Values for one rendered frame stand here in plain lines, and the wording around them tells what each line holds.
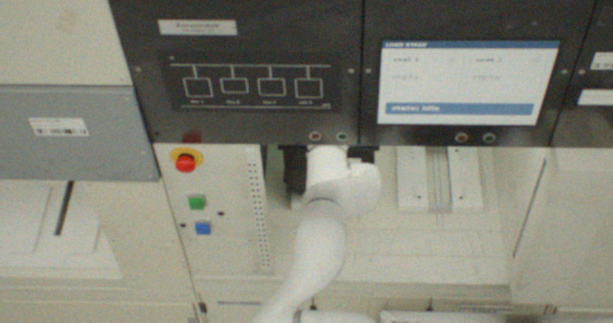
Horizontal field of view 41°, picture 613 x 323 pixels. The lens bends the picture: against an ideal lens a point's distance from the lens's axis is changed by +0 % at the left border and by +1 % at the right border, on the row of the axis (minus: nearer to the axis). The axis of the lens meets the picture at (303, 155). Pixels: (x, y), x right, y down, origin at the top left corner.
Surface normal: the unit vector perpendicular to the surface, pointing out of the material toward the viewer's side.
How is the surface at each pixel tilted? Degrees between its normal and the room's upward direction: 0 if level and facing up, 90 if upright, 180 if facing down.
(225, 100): 90
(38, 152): 90
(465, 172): 0
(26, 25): 90
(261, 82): 90
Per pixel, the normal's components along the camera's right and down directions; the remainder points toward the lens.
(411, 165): -0.04, -0.60
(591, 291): -0.04, 0.80
